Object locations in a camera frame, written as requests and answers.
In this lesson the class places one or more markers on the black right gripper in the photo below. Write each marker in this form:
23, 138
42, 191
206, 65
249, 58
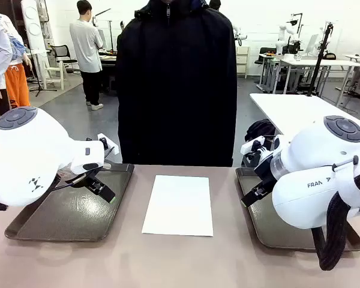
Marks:
267, 172

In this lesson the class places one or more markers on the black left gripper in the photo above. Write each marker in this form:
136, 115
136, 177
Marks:
82, 179

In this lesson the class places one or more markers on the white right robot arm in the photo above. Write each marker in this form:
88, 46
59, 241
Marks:
312, 150

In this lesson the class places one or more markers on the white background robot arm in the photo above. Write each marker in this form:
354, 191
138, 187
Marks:
283, 33
239, 34

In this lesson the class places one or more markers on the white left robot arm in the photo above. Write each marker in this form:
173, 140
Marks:
33, 150

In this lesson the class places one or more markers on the brown plastic serving tray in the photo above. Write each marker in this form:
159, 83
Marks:
262, 223
78, 216

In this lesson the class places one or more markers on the black bag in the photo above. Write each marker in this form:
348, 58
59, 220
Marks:
259, 127

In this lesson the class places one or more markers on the white A4 paper stack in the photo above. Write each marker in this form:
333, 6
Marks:
178, 207

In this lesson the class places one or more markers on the person in black jacket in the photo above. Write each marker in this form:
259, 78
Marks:
177, 90

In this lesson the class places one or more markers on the white wooden chair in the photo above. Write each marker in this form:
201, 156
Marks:
55, 72

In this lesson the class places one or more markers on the white drawer cabinet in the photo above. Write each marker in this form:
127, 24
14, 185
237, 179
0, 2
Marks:
243, 63

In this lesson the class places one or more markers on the person in orange trousers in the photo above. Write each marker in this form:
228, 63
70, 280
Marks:
16, 87

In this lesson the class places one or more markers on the long white lab table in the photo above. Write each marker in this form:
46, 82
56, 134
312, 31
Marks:
318, 62

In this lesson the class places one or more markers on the black tripod stand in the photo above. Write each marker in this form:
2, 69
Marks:
319, 60

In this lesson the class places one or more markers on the black mesh office chair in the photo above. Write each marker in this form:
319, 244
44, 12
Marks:
60, 52

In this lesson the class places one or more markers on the man in white shirt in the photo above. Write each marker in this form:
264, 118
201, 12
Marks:
85, 42

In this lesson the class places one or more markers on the white tower air conditioner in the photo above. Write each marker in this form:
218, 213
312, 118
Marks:
33, 27

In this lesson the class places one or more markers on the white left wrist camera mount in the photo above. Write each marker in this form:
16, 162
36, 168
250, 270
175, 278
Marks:
114, 148

